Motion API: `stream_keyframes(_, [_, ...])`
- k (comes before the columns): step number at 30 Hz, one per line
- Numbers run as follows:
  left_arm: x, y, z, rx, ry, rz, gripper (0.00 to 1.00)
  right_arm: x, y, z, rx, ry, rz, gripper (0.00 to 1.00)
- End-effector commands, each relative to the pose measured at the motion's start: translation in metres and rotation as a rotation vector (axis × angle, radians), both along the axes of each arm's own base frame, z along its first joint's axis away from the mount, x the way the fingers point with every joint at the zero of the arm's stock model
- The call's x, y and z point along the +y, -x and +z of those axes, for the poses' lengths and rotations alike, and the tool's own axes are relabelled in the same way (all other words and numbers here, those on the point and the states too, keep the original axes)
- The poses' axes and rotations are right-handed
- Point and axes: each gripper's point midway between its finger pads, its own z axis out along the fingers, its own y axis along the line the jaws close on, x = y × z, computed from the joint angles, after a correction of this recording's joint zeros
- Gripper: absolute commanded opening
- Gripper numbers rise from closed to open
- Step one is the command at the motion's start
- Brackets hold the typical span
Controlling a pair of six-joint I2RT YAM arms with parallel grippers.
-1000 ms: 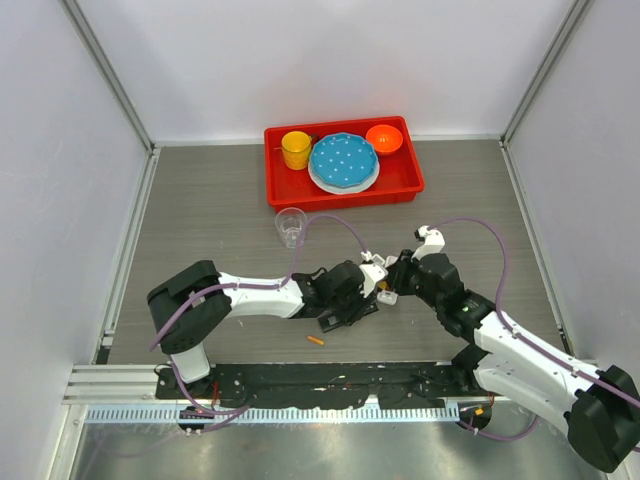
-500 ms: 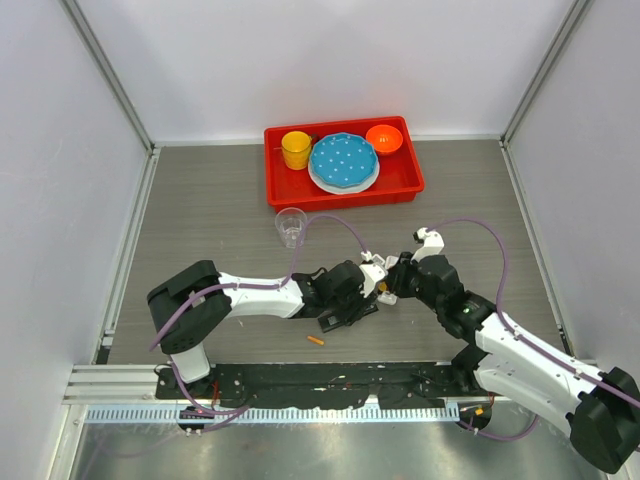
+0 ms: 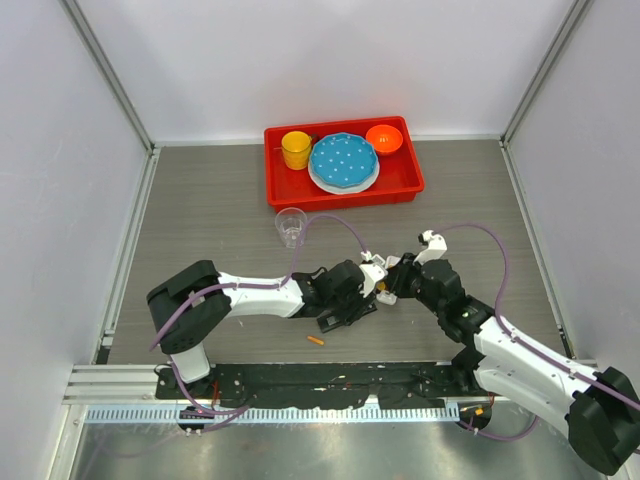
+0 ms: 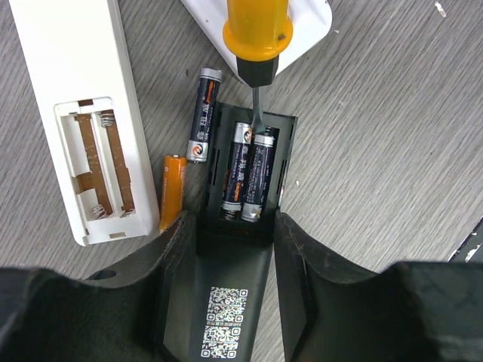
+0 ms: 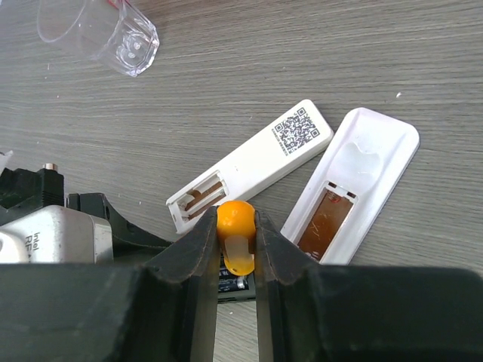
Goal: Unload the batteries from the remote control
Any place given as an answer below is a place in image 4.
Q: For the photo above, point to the black battery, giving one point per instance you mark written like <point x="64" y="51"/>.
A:
<point x="236" y="170"/>
<point x="256" y="190"/>

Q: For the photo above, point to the orange handle screwdriver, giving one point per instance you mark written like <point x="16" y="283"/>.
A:
<point x="256" y="32"/>

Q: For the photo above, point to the white remote with black batteries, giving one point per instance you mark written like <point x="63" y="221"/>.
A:
<point x="311" y="20"/>

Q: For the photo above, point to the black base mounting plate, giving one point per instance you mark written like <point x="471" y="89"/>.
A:
<point x="471" y="250"/>

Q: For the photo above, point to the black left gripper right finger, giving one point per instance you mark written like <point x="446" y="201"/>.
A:
<point x="332" y="309"/>

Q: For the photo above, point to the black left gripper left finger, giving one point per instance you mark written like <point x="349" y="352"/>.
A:
<point x="137" y="309"/>

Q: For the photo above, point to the long white remote control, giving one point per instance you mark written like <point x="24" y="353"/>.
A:
<point x="79" y="66"/>

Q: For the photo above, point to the orange AAA battery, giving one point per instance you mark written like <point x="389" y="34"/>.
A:
<point x="172" y="190"/>

